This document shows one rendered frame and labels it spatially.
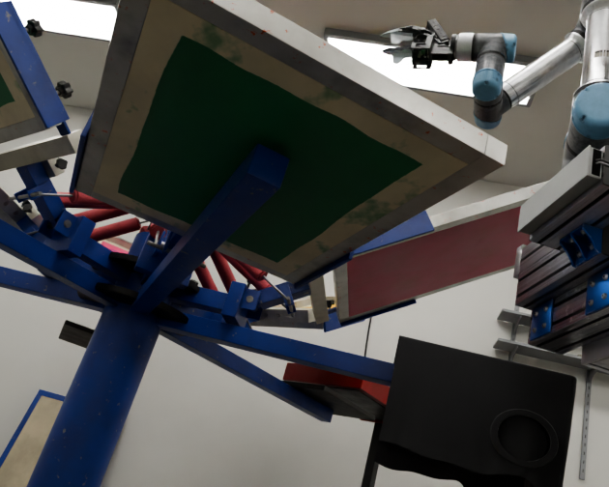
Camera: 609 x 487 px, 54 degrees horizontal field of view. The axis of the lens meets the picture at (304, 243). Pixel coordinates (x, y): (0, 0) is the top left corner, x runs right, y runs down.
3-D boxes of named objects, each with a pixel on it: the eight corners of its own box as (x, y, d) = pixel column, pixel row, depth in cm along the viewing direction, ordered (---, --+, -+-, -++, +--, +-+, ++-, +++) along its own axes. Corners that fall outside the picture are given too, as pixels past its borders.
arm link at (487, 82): (500, 112, 159) (506, 80, 164) (502, 82, 150) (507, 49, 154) (470, 110, 162) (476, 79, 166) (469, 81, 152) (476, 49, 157)
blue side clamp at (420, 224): (432, 237, 180) (423, 217, 183) (434, 229, 175) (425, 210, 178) (337, 267, 178) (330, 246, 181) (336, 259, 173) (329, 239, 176)
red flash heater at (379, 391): (343, 417, 340) (348, 396, 345) (417, 429, 312) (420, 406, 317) (281, 382, 298) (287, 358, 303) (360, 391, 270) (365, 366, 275)
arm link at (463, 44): (475, 26, 162) (474, 52, 168) (457, 26, 163) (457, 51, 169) (471, 44, 158) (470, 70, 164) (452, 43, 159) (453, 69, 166)
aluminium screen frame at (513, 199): (534, 262, 232) (529, 253, 233) (585, 181, 180) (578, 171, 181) (339, 323, 227) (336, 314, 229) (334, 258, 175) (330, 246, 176)
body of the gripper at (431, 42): (408, 46, 162) (453, 47, 158) (414, 27, 167) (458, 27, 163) (410, 70, 168) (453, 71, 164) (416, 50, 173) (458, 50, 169)
